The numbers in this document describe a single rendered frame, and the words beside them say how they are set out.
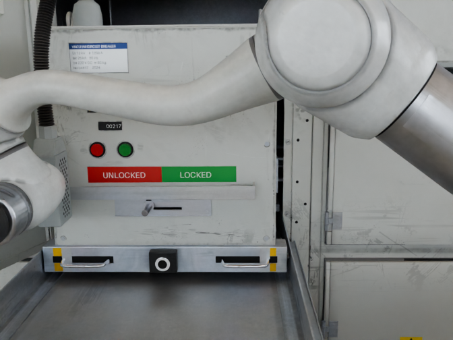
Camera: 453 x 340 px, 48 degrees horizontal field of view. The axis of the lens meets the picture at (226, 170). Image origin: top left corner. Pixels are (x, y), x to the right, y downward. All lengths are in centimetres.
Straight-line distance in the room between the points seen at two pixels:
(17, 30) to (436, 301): 128
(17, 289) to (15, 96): 42
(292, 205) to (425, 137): 84
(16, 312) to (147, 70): 54
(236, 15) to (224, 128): 106
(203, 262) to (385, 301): 56
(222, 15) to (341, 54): 162
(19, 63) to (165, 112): 67
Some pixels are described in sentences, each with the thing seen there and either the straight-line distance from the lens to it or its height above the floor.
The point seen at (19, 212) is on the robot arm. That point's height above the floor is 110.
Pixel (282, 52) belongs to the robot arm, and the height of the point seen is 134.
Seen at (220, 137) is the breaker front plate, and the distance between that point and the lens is 108.
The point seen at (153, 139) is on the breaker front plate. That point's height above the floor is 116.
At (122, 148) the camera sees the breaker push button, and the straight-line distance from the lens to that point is 110.
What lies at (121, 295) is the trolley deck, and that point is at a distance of 112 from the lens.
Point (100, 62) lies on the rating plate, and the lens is 110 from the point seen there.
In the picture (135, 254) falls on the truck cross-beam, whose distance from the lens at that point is 116.
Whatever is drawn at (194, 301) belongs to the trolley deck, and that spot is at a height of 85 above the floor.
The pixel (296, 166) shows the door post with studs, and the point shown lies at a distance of 133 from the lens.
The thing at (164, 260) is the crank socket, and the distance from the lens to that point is 112.
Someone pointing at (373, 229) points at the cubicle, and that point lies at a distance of 139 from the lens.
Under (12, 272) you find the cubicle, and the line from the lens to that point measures 153.
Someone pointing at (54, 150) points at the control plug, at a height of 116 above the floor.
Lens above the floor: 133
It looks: 13 degrees down
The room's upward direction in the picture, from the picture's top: 1 degrees counter-clockwise
